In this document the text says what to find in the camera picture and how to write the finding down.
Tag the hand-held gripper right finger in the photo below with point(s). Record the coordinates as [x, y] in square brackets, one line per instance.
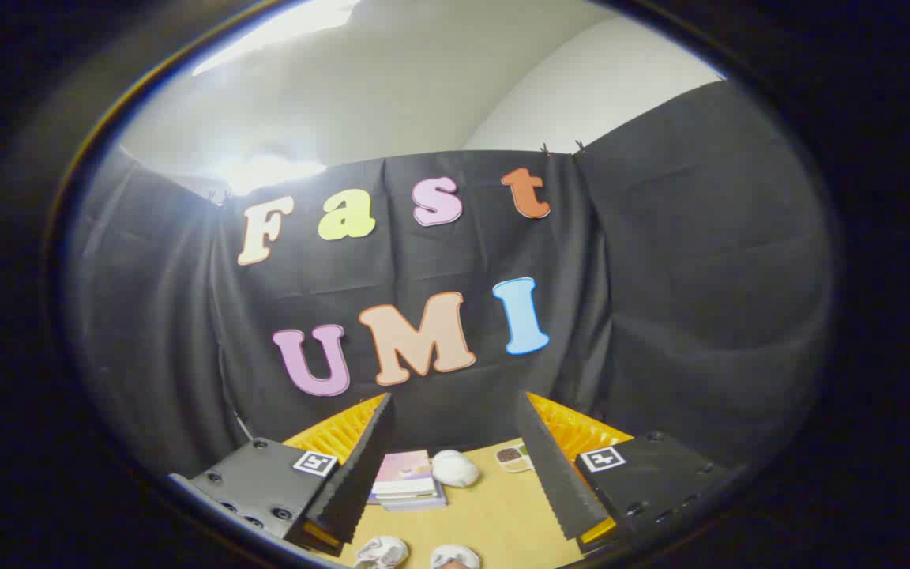
[546, 466]

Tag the pink cover book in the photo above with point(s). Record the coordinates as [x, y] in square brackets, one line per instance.
[405, 466]

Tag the white fluffy ball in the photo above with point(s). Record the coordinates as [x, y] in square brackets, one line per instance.
[455, 469]

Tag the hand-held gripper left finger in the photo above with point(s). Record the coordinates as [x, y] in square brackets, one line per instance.
[364, 466]

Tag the white shoe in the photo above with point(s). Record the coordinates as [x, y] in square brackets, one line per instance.
[455, 558]
[380, 552]

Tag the small sectioned palette tray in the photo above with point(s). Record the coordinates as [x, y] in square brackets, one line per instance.
[513, 457]

